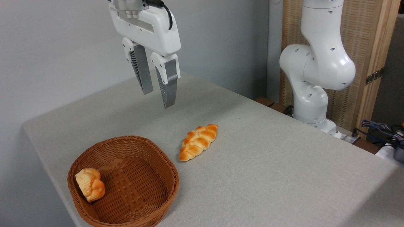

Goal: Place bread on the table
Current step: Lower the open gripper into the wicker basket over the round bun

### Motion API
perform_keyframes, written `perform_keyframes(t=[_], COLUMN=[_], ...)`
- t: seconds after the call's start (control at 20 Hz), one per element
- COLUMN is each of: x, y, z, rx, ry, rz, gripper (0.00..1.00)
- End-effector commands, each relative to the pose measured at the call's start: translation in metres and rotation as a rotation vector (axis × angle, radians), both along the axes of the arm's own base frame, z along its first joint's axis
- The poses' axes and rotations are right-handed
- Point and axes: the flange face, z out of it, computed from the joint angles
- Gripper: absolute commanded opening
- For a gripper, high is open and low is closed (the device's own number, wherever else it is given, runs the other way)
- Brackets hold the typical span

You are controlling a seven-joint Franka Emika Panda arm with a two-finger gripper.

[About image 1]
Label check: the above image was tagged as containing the small croissant bread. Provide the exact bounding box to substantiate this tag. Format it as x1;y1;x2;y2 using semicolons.
75;168;106;203

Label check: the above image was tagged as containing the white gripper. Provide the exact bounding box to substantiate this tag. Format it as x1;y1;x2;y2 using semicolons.
109;3;181;109

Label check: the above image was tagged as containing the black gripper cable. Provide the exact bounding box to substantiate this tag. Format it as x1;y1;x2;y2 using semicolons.
145;0;174;31

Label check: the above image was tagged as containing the brown woven wicker basket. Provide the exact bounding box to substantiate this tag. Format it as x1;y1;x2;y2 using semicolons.
67;135;180;227

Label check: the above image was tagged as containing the grey box-shaped device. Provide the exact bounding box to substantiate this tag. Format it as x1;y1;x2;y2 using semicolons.
393;141;404;164

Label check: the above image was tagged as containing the black metal screen hinge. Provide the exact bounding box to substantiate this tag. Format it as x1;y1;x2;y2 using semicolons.
365;67;385;86

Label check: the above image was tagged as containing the braided golden bread loaf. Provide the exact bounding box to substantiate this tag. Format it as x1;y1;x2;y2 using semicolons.
179;124;219;162

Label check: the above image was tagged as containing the woven screen with wooden frame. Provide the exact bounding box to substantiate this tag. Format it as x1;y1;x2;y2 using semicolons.
282;0;401;140

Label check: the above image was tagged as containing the bundle of dark cables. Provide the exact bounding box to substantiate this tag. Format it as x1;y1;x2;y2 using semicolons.
360;119;404;146

